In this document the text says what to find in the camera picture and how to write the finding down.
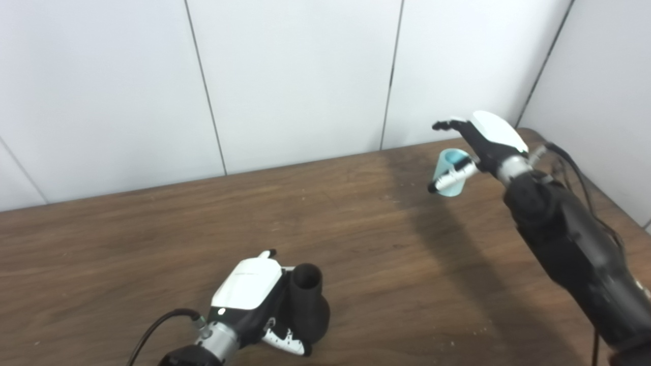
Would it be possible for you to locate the light-blue short hose tube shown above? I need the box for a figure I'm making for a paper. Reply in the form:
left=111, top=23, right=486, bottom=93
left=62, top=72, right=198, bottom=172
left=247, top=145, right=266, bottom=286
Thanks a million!
left=432, top=148, right=474, bottom=197

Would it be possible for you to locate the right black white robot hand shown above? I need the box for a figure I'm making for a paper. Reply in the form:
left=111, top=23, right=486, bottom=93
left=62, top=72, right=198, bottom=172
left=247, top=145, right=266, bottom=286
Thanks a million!
left=427, top=110, right=530, bottom=195

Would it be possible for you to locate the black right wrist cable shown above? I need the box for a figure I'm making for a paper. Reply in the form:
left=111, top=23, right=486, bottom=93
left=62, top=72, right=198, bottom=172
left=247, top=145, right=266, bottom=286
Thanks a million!
left=529, top=142, right=626, bottom=366

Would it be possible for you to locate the black funnel-shaped nozzle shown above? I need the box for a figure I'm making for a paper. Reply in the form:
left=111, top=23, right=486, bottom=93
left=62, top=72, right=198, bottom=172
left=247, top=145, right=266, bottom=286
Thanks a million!
left=288, top=263, right=331, bottom=345

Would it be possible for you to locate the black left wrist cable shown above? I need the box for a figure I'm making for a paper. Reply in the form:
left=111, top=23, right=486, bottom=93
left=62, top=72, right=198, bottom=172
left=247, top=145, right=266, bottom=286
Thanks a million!
left=126, top=308, right=204, bottom=366

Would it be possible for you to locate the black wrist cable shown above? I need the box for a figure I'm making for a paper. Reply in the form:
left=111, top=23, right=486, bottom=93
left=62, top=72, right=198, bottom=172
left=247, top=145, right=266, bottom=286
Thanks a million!
left=529, top=142, right=626, bottom=366
left=126, top=308, right=204, bottom=366

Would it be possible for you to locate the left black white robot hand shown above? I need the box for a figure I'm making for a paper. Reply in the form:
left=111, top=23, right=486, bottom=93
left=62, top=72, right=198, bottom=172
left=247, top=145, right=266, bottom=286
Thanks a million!
left=208, top=249, right=312, bottom=356

